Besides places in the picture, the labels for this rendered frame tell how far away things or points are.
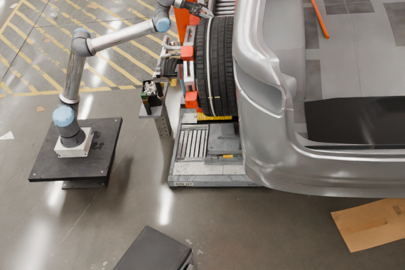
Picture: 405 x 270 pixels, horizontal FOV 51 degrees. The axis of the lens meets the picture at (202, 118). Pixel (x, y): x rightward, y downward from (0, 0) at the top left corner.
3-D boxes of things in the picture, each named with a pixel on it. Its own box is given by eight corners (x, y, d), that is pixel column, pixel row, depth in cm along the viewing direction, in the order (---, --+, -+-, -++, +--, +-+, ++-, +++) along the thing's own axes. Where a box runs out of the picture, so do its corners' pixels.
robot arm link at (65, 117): (58, 138, 309) (50, 122, 296) (60, 122, 321) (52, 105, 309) (79, 135, 309) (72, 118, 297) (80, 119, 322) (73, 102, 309)
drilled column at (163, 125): (170, 137, 363) (160, 100, 334) (158, 137, 365) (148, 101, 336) (172, 128, 370) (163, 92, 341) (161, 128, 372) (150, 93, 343)
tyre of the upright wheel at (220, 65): (241, 129, 301) (233, 90, 241) (208, 130, 305) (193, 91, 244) (241, 49, 325) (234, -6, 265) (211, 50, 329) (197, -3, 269)
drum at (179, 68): (201, 82, 287) (198, 66, 277) (170, 84, 290) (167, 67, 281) (203, 69, 297) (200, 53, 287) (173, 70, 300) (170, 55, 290)
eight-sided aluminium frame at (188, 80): (202, 125, 287) (190, 60, 249) (192, 125, 288) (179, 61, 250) (208, 73, 325) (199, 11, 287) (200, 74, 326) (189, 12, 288)
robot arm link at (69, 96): (55, 119, 318) (70, 35, 272) (57, 103, 330) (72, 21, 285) (76, 122, 323) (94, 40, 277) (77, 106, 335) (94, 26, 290)
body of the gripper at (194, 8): (196, 17, 269) (179, 9, 269) (198, 15, 277) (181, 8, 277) (201, 6, 266) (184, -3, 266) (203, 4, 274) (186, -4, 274)
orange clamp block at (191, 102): (199, 98, 270) (197, 108, 264) (187, 99, 272) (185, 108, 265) (197, 90, 266) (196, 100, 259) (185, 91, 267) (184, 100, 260)
